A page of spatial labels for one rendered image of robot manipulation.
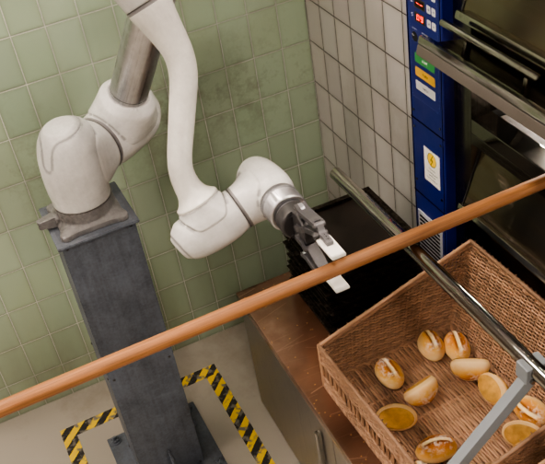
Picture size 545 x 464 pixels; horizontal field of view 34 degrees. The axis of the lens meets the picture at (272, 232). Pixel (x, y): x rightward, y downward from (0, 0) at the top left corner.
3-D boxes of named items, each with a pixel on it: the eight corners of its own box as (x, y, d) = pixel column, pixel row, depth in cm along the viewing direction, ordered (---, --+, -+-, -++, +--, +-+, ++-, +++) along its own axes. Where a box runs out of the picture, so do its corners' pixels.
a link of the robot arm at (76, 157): (38, 207, 230) (12, 135, 216) (83, 169, 241) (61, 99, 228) (85, 220, 222) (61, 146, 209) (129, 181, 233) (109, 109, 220)
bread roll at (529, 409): (558, 412, 208) (548, 409, 204) (543, 436, 208) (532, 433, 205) (526, 389, 215) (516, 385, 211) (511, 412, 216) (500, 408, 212)
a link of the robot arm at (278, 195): (300, 211, 196) (312, 225, 192) (263, 225, 194) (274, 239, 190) (295, 177, 191) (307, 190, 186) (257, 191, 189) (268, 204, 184)
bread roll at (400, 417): (374, 404, 214) (376, 400, 219) (375, 432, 213) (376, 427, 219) (416, 404, 212) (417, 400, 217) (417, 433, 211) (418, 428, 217)
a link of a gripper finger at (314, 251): (295, 233, 183) (294, 237, 184) (318, 277, 178) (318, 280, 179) (311, 226, 184) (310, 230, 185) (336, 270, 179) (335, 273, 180)
